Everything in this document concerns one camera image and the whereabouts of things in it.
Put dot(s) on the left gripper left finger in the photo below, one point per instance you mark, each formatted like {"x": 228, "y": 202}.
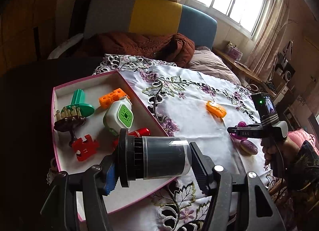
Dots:
{"x": 109, "y": 172}

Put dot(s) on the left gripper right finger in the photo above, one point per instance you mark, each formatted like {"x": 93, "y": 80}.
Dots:
{"x": 202, "y": 167}

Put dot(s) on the purple carved egg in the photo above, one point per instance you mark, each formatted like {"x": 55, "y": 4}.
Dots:
{"x": 249, "y": 147}

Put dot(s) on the red puzzle piece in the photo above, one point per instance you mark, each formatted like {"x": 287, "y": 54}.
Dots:
{"x": 84, "y": 149}

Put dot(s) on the dark grey cylindrical jar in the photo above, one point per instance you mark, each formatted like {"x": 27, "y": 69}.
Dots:
{"x": 151, "y": 157}

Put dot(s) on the orange plastic clip toy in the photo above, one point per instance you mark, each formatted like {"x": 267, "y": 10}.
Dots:
{"x": 216, "y": 109}

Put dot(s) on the red metal capsule tube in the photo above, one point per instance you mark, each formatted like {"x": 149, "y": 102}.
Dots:
{"x": 136, "y": 133}

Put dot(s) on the green white square container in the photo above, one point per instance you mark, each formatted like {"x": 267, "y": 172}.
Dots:
{"x": 118, "y": 116}

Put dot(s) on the brown wooden massage comb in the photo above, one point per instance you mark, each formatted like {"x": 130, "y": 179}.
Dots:
{"x": 67, "y": 120}

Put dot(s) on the green plastic stamp mold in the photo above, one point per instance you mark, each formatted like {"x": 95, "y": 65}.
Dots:
{"x": 78, "y": 106}

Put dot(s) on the orange perforated block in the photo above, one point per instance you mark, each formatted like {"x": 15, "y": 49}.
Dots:
{"x": 106, "y": 100}

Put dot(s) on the person right hand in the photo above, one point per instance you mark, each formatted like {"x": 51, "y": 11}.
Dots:
{"x": 288, "y": 150}

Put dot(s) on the white embroidered floral tablecloth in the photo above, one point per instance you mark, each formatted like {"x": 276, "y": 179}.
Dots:
{"x": 177, "y": 97}

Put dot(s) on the pink shallow cardboard box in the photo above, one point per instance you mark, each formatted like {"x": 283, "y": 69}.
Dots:
{"x": 94, "y": 87}

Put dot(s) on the pink window curtain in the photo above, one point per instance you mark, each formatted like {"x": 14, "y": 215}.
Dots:
{"x": 261, "y": 59}

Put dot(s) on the wooden side shelf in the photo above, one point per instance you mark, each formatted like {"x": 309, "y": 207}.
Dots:
{"x": 242, "y": 70}

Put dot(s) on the purple gift box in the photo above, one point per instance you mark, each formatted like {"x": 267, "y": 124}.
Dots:
{"x": 232, "y": 51}

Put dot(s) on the beige pink pillow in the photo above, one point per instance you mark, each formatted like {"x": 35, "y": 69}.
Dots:
{"x": 206, "y": 62}

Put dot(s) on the rust brown quilted jacket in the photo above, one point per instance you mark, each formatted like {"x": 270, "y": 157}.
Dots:
{"x": 174, "y": 48}

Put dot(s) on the white chair armrest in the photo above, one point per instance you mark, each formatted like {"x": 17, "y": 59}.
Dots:
{"x": 65, "y": 46}

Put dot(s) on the grey yellow blue headboard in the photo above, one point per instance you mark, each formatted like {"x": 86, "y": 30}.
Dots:
{"x": 150, "y": 17}

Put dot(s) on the black rolled mat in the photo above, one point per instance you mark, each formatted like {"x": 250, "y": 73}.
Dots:
{"x": 79, "y": 17}

